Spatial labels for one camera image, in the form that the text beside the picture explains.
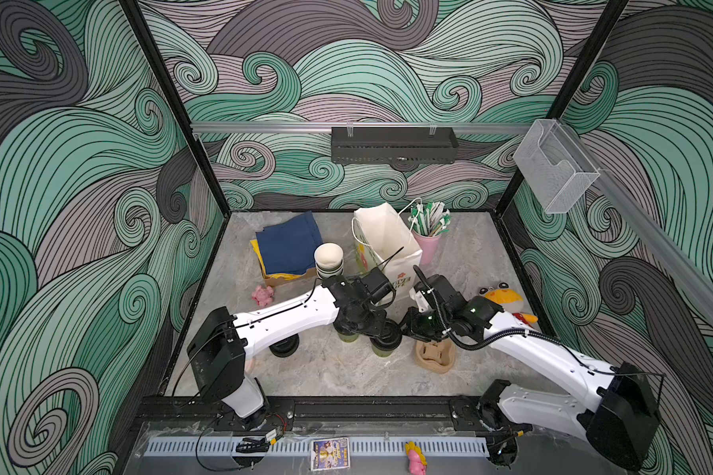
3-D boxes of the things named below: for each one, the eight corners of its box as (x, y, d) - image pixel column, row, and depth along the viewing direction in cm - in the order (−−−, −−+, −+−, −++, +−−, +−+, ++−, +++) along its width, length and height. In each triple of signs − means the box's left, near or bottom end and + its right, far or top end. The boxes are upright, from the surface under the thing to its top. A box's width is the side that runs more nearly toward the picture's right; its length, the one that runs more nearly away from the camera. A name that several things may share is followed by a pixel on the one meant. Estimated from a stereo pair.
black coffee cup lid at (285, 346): (274, 362, 84) (272, 358, 81) (270, 348, 86) (268, 345, 84) (303, 349, 86) (301, 345, 84) (298, 336, 89) (297, 332, 86)
